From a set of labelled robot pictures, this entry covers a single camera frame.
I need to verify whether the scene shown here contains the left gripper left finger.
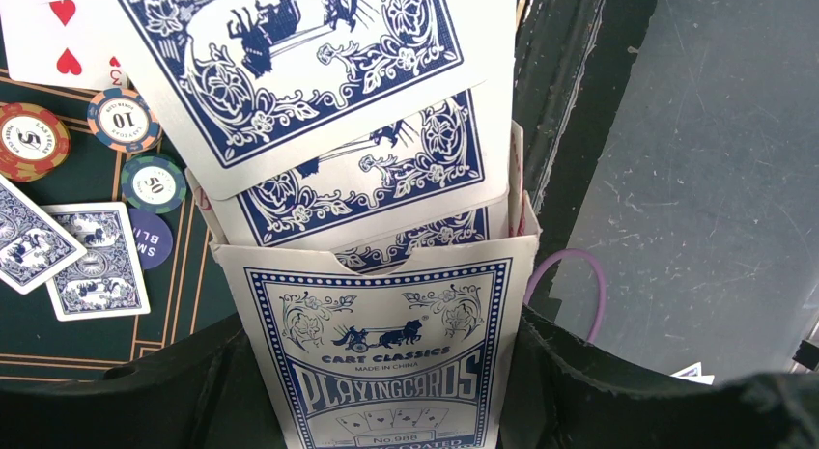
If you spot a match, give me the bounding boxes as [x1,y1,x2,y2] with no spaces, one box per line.
[1,315,285,448]

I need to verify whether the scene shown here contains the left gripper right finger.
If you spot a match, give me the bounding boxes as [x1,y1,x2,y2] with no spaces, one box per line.
[499,307,818,448]

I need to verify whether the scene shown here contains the blue playing card deck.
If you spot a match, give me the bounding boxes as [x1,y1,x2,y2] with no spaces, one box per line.
[211,196,541,448]

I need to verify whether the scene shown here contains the dealt card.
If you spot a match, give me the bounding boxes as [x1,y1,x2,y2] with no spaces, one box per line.
[43,202,151,322]

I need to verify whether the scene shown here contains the purple small blind button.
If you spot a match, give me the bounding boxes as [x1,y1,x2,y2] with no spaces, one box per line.
[128,208,174,270]

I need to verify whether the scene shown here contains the green blue chips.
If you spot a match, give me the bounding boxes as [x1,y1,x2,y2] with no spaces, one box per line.
[120,153,187,214]

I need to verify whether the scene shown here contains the stack of playing cards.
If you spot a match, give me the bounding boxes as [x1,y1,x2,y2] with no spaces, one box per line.
[185,79,512,267]

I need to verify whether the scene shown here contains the peach blue chips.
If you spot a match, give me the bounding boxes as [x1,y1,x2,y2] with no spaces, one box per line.
[86,87,161,154]

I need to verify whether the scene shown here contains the orange chips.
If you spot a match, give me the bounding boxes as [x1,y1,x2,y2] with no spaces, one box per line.
[1,102,71,182]

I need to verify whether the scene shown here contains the face-up hearts card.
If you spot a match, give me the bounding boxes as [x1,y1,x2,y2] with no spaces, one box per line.
[1,0,129,91]

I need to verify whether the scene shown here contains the green poker table mat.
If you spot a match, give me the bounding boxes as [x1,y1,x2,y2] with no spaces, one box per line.
[1,70,236,388]

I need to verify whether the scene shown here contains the cards on floor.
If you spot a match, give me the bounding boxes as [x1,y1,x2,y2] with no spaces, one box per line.
[671,362,715,385]

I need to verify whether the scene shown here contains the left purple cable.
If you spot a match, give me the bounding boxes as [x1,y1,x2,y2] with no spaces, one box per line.
[522,248,609,345]

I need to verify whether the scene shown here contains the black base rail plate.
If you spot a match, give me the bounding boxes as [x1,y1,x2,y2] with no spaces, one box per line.
[511,0,666,320]

